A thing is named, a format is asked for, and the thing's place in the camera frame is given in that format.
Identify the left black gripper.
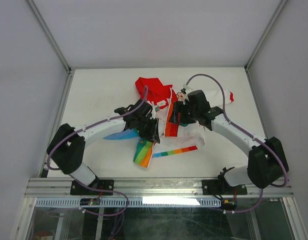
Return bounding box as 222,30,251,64
135,116,159,143

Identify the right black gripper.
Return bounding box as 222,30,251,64
168,101,198,124

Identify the white red rainbow kids jacket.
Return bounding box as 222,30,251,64
103,76,235,169

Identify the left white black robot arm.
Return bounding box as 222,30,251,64
47,99,160,194

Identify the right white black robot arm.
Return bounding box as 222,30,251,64
169,90,289,194

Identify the small black connector box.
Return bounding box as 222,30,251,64
220,199,237,211

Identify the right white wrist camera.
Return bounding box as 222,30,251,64
177,85,192,101

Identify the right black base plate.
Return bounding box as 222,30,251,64
201,179,247,196

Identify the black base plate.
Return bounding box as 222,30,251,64
70,179,114,196
201,179,247,196

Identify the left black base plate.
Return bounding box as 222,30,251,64
70,179,114,196

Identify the aluminium mounting rail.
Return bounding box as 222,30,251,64
25,176,294,198

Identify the white slotted cable duct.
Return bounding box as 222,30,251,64
36,196,221,208

